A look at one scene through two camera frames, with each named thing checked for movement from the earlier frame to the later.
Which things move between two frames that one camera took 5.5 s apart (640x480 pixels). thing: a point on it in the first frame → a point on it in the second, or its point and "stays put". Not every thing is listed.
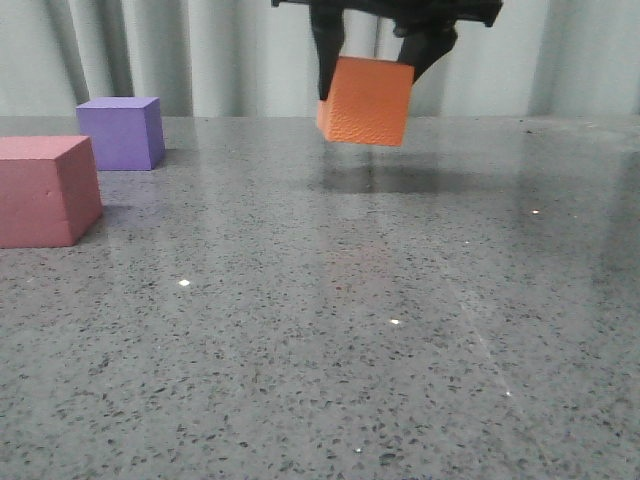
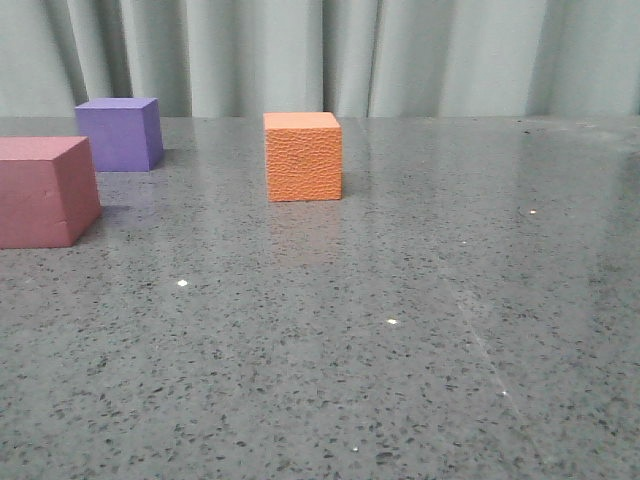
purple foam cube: x=126 y=133 stays put
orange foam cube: x=368 y=101 → x=303 y=156
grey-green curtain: x=248 y=58 stays put
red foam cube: x=50 y=191 stays put
